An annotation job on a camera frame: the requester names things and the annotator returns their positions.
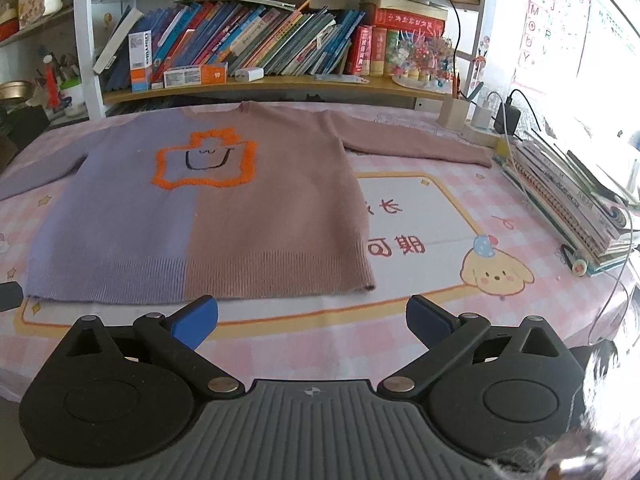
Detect pink checkered cartoon table mat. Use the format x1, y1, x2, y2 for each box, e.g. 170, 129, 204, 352
0, 102, 639, 401

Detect brass metal bowl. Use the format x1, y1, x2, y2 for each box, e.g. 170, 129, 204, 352
0, 80, 35, 106

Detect stack of notebooks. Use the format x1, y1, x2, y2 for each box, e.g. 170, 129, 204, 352
501, 132, 639, 275

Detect wooden pen holder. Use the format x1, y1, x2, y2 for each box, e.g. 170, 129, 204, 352
437, 96, 470, 132

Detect red tassel ornament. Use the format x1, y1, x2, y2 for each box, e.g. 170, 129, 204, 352
42, 54, 61, 110

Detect white charger cube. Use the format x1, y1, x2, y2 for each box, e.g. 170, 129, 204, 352
234, 67, 265, 82

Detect white power strip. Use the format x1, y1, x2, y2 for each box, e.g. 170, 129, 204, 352
460, 122, 503, 148

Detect white leaning book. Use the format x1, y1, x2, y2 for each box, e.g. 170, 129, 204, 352
93, 6, 144, 75

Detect black power adapter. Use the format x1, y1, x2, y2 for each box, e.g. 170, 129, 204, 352
494, 98, 521, 136

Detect upright usmile toothpaste box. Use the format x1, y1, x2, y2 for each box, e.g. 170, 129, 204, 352
128, 30, 153, 92

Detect white and wood bookshelf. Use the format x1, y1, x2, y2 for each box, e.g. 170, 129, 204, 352
0, 0, 494, 122

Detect purple and pink knit sweater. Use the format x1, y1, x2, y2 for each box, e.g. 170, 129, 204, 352
1, 102, 490, 304

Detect red thick dictionary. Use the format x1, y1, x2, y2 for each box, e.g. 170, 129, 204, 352
360, 3, 446, 37

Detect lying usmile toothpaste box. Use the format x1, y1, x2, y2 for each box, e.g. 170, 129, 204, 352
163, 63, 228, 89

